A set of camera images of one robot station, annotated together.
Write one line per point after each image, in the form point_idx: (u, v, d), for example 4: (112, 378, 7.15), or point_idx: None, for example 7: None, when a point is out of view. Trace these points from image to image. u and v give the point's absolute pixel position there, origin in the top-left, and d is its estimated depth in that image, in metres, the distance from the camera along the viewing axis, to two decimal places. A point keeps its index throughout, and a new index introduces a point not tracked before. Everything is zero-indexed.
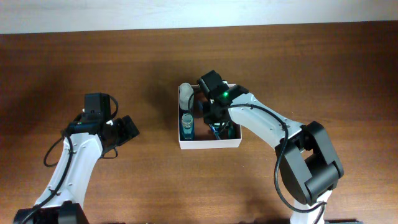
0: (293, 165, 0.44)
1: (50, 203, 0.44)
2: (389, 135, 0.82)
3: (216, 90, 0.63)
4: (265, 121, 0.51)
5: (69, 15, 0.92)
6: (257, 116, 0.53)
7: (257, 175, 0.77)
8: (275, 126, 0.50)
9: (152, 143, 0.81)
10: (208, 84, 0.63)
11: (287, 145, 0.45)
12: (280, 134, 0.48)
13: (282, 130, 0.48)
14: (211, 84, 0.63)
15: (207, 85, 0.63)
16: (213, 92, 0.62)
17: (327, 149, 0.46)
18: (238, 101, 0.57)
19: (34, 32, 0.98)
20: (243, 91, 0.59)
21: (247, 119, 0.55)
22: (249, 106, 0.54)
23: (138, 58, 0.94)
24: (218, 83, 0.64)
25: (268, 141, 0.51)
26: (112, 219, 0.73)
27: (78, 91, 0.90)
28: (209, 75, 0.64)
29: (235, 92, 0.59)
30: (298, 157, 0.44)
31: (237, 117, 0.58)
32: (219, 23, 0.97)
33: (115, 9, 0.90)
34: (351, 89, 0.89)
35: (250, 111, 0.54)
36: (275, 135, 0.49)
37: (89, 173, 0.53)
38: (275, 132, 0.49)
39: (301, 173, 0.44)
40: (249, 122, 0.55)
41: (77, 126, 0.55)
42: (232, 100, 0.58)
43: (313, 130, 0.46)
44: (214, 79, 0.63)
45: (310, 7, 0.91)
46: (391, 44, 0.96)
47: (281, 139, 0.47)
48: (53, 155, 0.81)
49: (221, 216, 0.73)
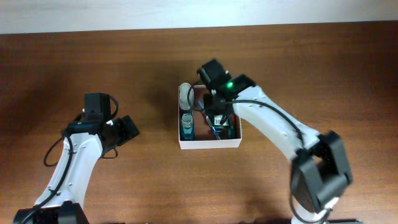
0: (309, 179, 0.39)
1: (50, 203, 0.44)
2: (390, 135, 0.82)
3: (219, 80, 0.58)
4: (278, 126, 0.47)
5: (69, 15, 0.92)
6: (269, 119, 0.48)
7: (256, 175, 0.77)
8: (291, 133, 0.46)
9: (152, 143, 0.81)
10: (209, 73, 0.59)
11: (305, 157, 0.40)
12: (297, 143, 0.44)
13: (298, 139, 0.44)
14: (212, 73, 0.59)
15: (208, 74, 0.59)
16: (215, 81, 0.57)
17: (343, 162, 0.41)
18: (245, 96, 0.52)
19: (35, 32, 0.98)
20: (247, 81, 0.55)
21: (257, 119, 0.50)
22: (260, 104, 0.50)
23: (138, 58, 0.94)
24: (220, 73, 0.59)
25: (279, 146, 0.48)
26: (112, 219, 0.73)
27: (78, 91, 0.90)
28: (211, 65, 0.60)
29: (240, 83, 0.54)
30: (314, 171, 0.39)
31: (242, 113, 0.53)
32: (219, 23, 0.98)
33: (115, 9, 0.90)
34: (351, 89, 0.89)
35: (259, 109, 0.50)
36: (291, 144, 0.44)
37: (89, 173, 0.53)
38: (290, 140, 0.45)
39: (315, 187, 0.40)
40: (259, 122, 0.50)
41: (77, 127, 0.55)
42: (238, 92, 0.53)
43: (332, 141, 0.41)
44: (215, 69, 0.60)
45: (310, 7, 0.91)
46: (391, 44, 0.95)
47: (296, 149, 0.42)
48: (53, 155, 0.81)
49: (221, 217, 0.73)
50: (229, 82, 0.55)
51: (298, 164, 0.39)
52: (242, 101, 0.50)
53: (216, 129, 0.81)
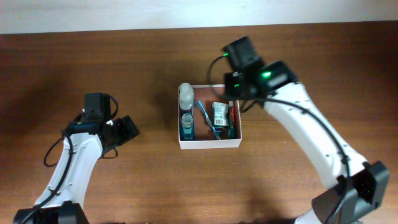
0: (346, 208, 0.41)
1: (49, 203, 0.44)
2: (390, 135, 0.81)
3: (250, 65, 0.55)
4: (322, 140, 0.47)
5: (69, 15, 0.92)
6: (312, 130, 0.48)
7: (256, 175, 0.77)
8: (334, 150, 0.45)
9: (152, 143, 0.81)
10: (241, 56, 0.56)
11: (348, 186, 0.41)
12: (339, 165, 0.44)
13: (341, 162, 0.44)
14: (244, 56, 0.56)
15: (239, 57, 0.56)
16: (248, 67, 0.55)
17: (381, 195, 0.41)
18: (286, 98, 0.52)
19: (34, 32, 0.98)
20: (283, 70, 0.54)
21: (298, 129, 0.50)
22: (302, 111, 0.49)
23: (138, 58, 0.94)
24: (251, 55, 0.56)
25: (316, 160, 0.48)
26: (112, 219, 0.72)
27: (78, 91, 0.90)
28: (242, 43, 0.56)
29: (279, 74, 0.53)
30: (353, 198, 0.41)
31: (279, 114, 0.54)
32: (218, 23, 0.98)
33: (114, 9, 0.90)
34: (351, 89, 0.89)
35: (300, 116, 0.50)
36: (334, 164, 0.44)
37: (88, 173, 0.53)
38: (332, 160, 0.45)
39: (348, 214, 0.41)
40: (298, 130, 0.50)
41: (76, 126, 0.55)
42: (277, 89, 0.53)
43: (379, 173, 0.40)
44: (247, 51, 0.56)
45: (309, 7, 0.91)
46: (390, 44, 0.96)
47: (341, 173, 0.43)
48: (53, 155, 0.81)
49: (221, 216, 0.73)
50: (265, 71, 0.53)
51: (341, 193, 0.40)
52: (284, 103, 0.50)
53: (216, 129, 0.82)
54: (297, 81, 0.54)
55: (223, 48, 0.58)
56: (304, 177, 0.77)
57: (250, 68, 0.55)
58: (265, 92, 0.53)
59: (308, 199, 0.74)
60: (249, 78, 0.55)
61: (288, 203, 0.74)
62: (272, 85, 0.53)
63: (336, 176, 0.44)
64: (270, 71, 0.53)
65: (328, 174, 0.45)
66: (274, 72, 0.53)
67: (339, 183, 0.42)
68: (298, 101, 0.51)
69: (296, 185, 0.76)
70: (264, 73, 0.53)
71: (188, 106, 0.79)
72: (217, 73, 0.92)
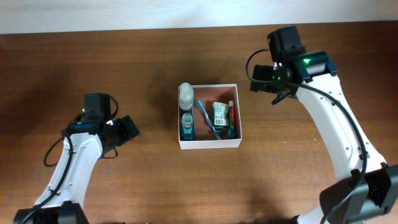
0: (352, 201, 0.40)
1: (50, 203, 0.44)
2: (391, 135, 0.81)
3: (291, 51, 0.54)
4: (345, 132, 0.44)
5: (69, 15, 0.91)
6: (337, 122, 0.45)
7: (257, 175, 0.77)
8: (354, 144, 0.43)
9: (152, 143, 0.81)
10: (283, 43, 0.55)
11: (362, 181, 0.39)
12: (356, 160, 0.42)
13: (359, 157, 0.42)
14: (287, 42, 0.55)
15: (282, 43, 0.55)
16: (288, 53, 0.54)
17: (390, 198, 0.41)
18: (319, 86, 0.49)
19: (34, 32, 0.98)
20: (324, 61, 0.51)
21: (322, 116, 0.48)
22: (333, 102, 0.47)
23: (138, 58, 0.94)
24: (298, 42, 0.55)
25: (333, 151, 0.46)
26: (112, 219, 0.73)
27: (79, 91, 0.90)
28: (290, 30, 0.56)
29: (319, 63, 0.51)
30: (362, 194, 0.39)
31: (307, 102, 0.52)
32: (217, 23, 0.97)
33: (114, 9, 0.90)
34: (352, 89, 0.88)
35: (329, 106, 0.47)
36: (351, 158, 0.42)
37: (89, 173, 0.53)
38: (351, 154, 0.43)
39: (354, 208, 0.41)
40: (321, 118, 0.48)
41: (77, 127, 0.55)
42: (312, 78, 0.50)
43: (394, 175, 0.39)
44: (292, 38, 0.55)
45: (310, 7, 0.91)
46: (392, 44, 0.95)
47: (356, 168, 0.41)
48: (53, 155, 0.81)
49: (221, 217, 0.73)
50: (306, 58, 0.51)
51: (353, 186, 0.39)
52: (316, 91, 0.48)
53: (216, 129, 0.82)
54: (335, 74, 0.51)
55: (268, 36, 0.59)
56: (305, 177, 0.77)
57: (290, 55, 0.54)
58: (300, 78, 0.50)
59: (309, 199, 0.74)
60: (287, 61, 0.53)
61: (288, 203, 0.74)
62: (308, 73, 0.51)
63: (351, 169, 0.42)
64: (309, 58, 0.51)
65: (342, 166, 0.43)
66: (314, 60, 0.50)
67: (352, 175, 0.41)
68: (331, 93, 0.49)
69: (296, 185, 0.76)
70: (303, 59, 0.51)
71: (188, 106, 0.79)
72: (217, 73, 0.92)
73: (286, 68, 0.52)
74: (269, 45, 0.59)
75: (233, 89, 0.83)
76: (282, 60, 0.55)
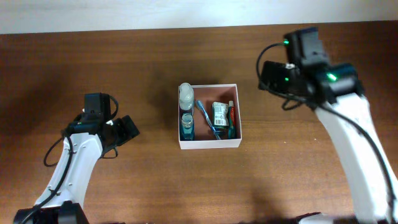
0: None
1: (50, 203, 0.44)
2: (389, 135, 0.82)
3: (312, 62, 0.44)
4: (373, 173, 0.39)
5: (68, 15, 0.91)
6: (365, 160, 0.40)
7: (257, 175, 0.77)
8: (384, 188, 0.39)
9: (152, 143, 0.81)
10: (304, 49, 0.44)
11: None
12: (384, 206, 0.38)
13: (388, 203, 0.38)
14: (308, 49, 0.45)
15: (303, 49, 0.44)
16: (309, 64, 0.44)
17: None
18: (344, 112, 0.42)
19: (34, 32, 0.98)
20: (351, 78, 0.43)
21: (347, 148, 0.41)
22: (360, 132, 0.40)
23: (138, 58, 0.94)
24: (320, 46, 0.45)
25: (356, 188, 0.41)
26: (112, 219, 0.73)
27: (79, 91, 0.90)
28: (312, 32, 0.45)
29: (344, 80, 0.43)
30: None
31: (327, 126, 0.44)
32: (217, 23, 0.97)
33: (114, 9, 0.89)
34: None
35: (356, 138, 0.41)
36: (379, 205, 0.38)
37: (89, 173, 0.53)
38: (379, 198, 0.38)
39: None
40: (345, 152, 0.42)
41: (77, 127, 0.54)
42: (337, 99, 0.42)
43: None
44: (313, 43, 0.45)
45: (311, 7, 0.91)
46: (391, 44, 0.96)
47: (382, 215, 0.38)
48: (53, 155, 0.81)
49: (221, 217, 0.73)
50: (331, 74, 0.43)
51: None
52: (343, 119, 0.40)
53: (216, 129, 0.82)
54: (362, 94, 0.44)
55: (286, 35, 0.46)
56: (305, 177, 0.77)
57: (312, 67, 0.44)
58: (325, 99, 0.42)
59: (309, 199, 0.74)
60: (309, 74, 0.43)
61: (288, 203, 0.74)
62: (334, 93, 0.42)
63: (377, 216, 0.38)
64: (335, 74, 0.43)
65: (365, 210, 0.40)
66: (341, 76, 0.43)
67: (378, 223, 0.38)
68: (357, 119, 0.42)
69: (296, 185, 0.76)
70: (329, 75, 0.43)
71: (188, 106, 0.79)
72: (217, 73, 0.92)
73: (309, 84, 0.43)
74: (286, 46, 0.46)
75: (233, 89, 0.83)
76: (301, 71, 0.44)
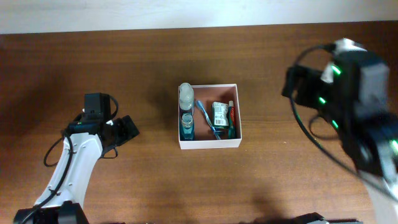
0: None
1: (50, 203, 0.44)
2: None
3: (372, 121, 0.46)
4: None
5: (68, 15, 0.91)
6: None
7: (257, 175, 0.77)
8: None
9: (152, 142, 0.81)
10: (363, 96, 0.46)
11: None
12: None
13: None
14: (368, 90, 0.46)
15: (361, 94, 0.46)
16: (370, 121, 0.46)
17: None
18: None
19: (34, 32, 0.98)
20: None
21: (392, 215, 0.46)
22: None
23: (139, 58, 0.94)
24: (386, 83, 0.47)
25: None
26: (112, 219, 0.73)
27: (79, 91, 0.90)
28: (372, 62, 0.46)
29: None
30: None
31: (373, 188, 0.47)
32: (217, 23, 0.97)
33: (115, 9, 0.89)
34: None
35: None
36: None
37: (89, 173, 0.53)
38: None
39: None
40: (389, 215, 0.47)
41: (77, 127, 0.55)
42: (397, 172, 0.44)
43: None
44: (375, 85, 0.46)
45: (311, 7, 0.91)
46: (392, 44, 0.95)
47: None
48: (53, 155, 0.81)
49: (221, 216, 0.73)
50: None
51: None
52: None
53: (216, 129, 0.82)
54: None
55: (356, 66, 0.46)
56: (305, 177, 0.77)
57: (374, 124, 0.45)
58: (384, 173, 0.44)
59: (308, 199, 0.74)
60: (364, 133, 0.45)
61: (288, 202, 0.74)
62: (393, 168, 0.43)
63: None
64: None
65: None
66: None
67: None
68: None
69: (296, 185, 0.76)
70: (395, 144, 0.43)
71: (188, 106, 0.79)
72: (217, 73, 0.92)
73: (368, 149, 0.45)
74: (351, 86, 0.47)
75: (233, 89, 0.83)
76: (360, 127, 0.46)
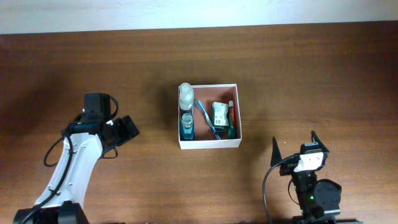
0: None
1: (49, 203, 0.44)
2: (388, 135, 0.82)
3: (308, 180, 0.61)
4: None
5: (66, 15, 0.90)
6: None
7: (257, 175, 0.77)
8: None
9: (152, 143, 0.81)
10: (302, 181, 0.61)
11: None
12: None
13: None
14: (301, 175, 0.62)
15: (302, 178, 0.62)
16: (308, 180, 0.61)
17: None
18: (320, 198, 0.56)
19: (34, 33, 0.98)
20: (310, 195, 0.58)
21: None
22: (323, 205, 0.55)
23: (139, 58, 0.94)
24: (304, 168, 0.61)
25: None
26: (112, 219, 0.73)
27: (79, 92, 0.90)
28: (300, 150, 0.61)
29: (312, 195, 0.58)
30: None
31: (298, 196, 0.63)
32: (218, 24, 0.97)
33: (114, 9, 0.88)
34: (351, 90, 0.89)
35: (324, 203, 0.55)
36: None
37: (88, 172, 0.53)
38: None
39: None
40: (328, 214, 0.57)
41: (77, 126, 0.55)
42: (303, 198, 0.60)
43: None
44: (304, 178, 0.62)
45: (312, 7, 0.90)
46: (392, 45, 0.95)
47: None
48: (53, 155, 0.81)
49: (221, 217, 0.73)
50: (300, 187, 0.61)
51: None
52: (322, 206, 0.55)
53: (216, 129, 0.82)
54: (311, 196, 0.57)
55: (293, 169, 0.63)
56: None
57: (306, 180, 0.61)
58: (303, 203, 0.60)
59: None
60: (306, 182, 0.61)
61: (288, 203, 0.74)
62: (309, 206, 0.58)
63: None
64: (302, 186, 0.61)
65: None
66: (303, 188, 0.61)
67: None
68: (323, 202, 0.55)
69: None
70: (301, 186, 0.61)
71: (188, 106, 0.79)
72: (218, 73, 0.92)
73: (302, 185, 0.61)
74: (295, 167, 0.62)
75: (233, 89, 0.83)
76: (298, 175, 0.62)
